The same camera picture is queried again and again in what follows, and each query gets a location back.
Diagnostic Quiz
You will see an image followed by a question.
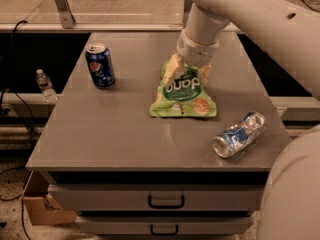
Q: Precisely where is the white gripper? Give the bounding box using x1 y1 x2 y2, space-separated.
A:
163 30 219 88

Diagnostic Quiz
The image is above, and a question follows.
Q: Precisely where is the green rice chip bag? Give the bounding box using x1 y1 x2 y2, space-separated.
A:
149 62 217 118

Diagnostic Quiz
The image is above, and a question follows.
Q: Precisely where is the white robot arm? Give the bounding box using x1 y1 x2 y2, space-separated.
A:
164 0 320 240

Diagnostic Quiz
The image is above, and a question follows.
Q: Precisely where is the crushed silver blue can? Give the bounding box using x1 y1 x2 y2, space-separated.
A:
212 112 267 159

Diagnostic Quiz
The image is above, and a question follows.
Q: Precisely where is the blue Pepsi can upright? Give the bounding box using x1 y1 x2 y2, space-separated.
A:
85 43 115 88

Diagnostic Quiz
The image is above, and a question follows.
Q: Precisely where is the clear plastic water bottle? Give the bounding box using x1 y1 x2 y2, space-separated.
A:
36 69 58 104

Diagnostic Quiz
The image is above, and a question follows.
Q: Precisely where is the lower grey drawer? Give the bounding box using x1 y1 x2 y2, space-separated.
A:
76 216 253 236

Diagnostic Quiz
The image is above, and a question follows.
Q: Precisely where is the grey drawer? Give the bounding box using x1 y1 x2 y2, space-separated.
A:
76 216 253 236
48 184 263 212

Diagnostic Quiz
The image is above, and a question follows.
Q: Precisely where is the upper grey drawer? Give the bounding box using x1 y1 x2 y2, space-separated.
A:
48 184 263 212

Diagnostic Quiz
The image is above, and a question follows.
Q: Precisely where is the brown cardboard box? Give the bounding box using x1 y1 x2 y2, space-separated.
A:
22 172 77 226

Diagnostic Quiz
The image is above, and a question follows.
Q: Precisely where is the left metal railing post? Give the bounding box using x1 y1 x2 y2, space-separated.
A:
54 0 75 29

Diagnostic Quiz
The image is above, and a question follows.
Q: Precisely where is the black upper drawer handle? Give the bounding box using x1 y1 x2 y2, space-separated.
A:
147 195 185 209

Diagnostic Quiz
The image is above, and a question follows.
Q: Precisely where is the black drawer handle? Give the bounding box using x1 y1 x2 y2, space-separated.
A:
147 195 185 209
150 225 179 236

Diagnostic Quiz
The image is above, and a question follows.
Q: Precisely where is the black lower drawer handle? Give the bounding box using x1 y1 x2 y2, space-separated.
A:
150 225 179 236

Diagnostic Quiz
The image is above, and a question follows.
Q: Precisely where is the black cable left side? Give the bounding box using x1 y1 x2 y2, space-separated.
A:
0 19 38 240

